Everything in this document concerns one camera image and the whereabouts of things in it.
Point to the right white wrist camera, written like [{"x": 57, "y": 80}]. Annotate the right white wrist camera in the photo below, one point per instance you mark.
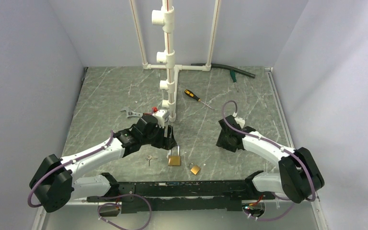
[{"x": 240, "y": 121}]

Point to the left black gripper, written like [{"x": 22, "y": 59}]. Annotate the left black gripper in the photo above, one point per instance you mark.
[{"x": 166, "y": 143}]

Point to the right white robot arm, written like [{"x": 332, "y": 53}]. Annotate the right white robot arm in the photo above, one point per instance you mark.
[{"x": 298, "y": 176}]

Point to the yellow black screwdriver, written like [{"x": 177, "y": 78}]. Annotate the yellow black screwdriver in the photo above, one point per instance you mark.
[{"x": 190, "y": 94}]

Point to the aluminium frame rail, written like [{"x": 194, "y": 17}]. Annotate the aluminium frame rail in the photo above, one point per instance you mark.
[{"x": 94, "y": 213}]

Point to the white PVC pipe frame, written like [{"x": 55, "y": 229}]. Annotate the white PVC pipe frame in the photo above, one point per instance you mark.
[{"x": 165, "y": 18}]

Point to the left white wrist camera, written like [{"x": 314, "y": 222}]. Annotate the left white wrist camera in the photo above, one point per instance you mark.
[{"x": 162, "y": 116}]

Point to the small brass padlock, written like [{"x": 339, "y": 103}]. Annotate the small brass padlock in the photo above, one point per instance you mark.
[{"x": 193, "y": 168}]

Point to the large brass padlock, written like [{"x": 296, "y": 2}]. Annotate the large brass padlock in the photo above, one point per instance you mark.
[{"x": 174, "y": 160}]

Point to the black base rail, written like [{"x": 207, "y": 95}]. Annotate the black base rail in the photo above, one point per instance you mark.
[{"x": 229, "y": 195}]

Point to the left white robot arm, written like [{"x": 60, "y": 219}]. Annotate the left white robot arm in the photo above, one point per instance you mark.
[{"x": 59, "y": 180}]

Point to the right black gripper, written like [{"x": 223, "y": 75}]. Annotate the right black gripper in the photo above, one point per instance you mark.
[{"x": 221, "y": 143}]

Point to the red handled adjustable wrench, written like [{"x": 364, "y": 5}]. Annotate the red handled adjustable wrench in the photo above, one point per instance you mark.
[{"x": 131, "y": 113}]

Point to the silver key bunch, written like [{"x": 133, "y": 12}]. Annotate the silver key bunch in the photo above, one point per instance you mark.
[{"x": 149, "y": 158}]

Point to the green screwdriver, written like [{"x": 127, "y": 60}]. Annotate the green screwdriver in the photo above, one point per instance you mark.
[{"x": 233, "y": 77}]

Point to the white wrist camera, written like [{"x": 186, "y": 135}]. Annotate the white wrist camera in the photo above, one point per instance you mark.
[
  {"x": 162, "y": 116},
  {"x": 240, "y": 121}
]

